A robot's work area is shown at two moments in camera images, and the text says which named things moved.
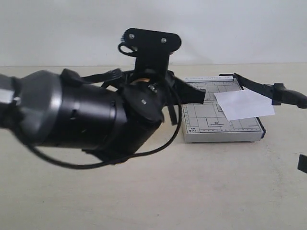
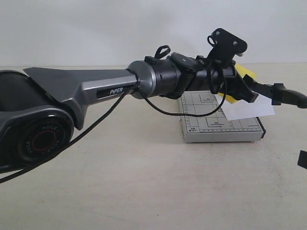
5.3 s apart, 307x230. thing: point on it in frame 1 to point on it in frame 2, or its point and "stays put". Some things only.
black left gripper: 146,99 to 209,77
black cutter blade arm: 277,92 stays put
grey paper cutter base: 206,123 stays put
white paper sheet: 239,104 stays put
